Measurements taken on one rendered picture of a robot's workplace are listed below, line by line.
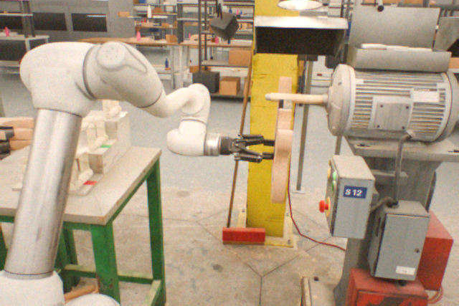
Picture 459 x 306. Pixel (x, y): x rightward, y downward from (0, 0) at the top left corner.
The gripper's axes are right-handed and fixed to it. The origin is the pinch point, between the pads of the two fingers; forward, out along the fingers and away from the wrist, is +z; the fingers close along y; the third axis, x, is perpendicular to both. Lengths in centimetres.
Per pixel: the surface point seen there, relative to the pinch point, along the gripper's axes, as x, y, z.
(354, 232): 2.0, 35.7, 24.6
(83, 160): 2, 16, -68
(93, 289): -83, 24, -84
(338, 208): 9.1, 33.2, 18.9
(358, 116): 21.2, 4.6, 26.0
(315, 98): 19.9, -6.4, 13.1
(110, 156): -6, 5, -64
